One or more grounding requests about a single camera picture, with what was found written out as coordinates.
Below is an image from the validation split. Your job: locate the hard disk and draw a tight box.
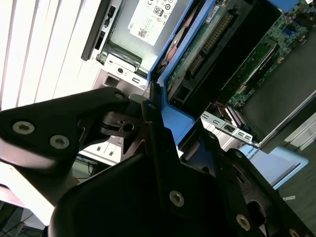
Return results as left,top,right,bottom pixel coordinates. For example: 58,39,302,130
145,0,306,149

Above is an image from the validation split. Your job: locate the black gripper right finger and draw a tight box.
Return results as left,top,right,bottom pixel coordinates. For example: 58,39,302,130
196,119,316,237

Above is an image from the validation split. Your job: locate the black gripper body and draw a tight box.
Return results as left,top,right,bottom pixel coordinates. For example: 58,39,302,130
48,152,237,237

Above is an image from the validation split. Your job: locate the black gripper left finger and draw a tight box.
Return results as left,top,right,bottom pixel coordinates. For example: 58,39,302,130
0,80,195,221

